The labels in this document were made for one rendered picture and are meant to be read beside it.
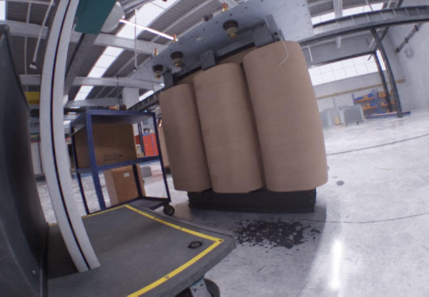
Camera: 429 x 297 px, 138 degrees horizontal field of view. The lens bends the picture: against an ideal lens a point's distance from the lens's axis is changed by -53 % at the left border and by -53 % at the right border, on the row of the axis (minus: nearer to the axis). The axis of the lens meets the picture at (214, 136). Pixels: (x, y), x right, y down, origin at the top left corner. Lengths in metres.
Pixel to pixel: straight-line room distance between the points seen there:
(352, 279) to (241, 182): 0.87
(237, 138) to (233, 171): 0.21
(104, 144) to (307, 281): 1.35
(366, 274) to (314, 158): 0.66
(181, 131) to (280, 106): 0.79
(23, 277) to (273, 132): 1.12
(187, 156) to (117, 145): 0.54
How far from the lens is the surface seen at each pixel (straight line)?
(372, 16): 10.92
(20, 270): 0.39
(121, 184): 2.01
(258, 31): 1.23
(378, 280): 0.78
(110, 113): 1.30
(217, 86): 1.21
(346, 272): 0.80
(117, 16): 1.34
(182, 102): 1.44
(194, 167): 1.41
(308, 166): 1.03
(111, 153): 1.32
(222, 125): 1.17
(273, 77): 1.06
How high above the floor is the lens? 0.57
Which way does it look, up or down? 2 degrees up
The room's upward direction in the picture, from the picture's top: 10 degrees counter-clockwise
